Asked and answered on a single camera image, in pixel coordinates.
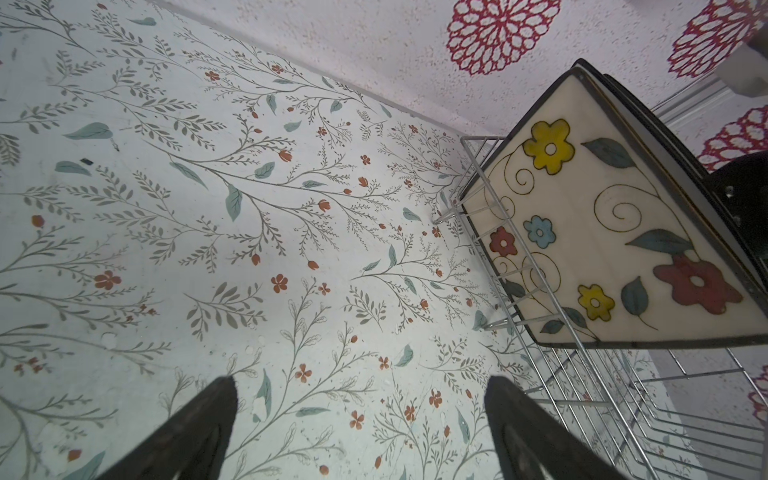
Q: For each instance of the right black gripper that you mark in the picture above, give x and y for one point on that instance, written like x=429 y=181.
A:
x=739 y=190

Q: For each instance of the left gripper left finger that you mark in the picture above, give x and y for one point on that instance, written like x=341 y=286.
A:
x=191 y=444

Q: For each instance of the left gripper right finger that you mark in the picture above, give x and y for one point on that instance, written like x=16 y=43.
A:
x=531 y=444

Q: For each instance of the white square plate black rim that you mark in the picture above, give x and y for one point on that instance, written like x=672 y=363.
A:
x=681 y=172

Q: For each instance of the dark square floral plate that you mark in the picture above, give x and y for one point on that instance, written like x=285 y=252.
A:
x=588 y=244

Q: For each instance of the chrome wire dish rack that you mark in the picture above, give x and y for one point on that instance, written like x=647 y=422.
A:
x=696 y=413

